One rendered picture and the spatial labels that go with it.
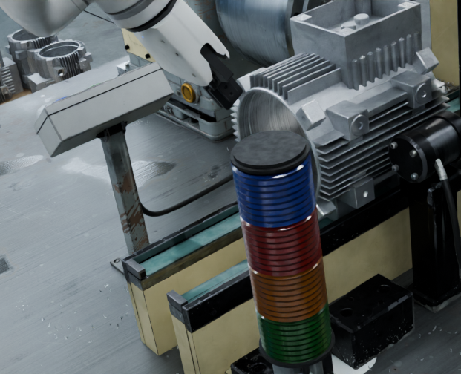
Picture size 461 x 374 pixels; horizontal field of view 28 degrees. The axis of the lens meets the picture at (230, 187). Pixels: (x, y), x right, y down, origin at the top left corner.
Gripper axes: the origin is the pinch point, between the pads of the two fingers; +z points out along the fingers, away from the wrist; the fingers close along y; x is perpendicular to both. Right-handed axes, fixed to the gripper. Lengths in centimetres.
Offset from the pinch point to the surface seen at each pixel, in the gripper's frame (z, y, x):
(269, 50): 18.1, -20.6, 15.3
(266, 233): -17.3, 37.5, -15.5
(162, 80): 1.8, -13.6, -1.6
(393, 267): 29.8, 13.1, -2.1
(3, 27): 147, -369, 37
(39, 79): 101, -221, 12
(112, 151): 3.6, -14.8, -12.8
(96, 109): -3.2, -13.5, -10.4
